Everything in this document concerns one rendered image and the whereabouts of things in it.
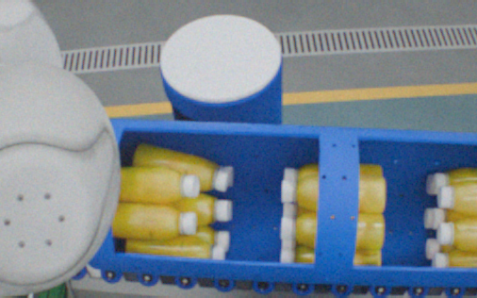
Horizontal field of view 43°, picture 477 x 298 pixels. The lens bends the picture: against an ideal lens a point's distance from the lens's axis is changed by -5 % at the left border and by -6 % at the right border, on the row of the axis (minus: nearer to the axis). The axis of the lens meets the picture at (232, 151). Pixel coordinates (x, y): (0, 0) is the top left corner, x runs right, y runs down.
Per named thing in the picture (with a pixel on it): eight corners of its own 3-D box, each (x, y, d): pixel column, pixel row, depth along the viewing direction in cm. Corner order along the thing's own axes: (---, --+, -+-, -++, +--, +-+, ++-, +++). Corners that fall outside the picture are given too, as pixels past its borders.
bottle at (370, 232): (381, 213, 114) (291, 209, 116) (386, 213, 108) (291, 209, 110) (379, 249, 114) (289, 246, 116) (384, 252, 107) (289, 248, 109)
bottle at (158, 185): (112, 202, 121) (193, 205, 117) (96, 201, 115) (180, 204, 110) (114, 167, 122) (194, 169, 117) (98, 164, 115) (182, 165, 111)
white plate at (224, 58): (189, 6, 157) (189, 8, 158) (140, 84, 143) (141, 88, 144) (295, 27, 151) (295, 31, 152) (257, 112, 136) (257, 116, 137)
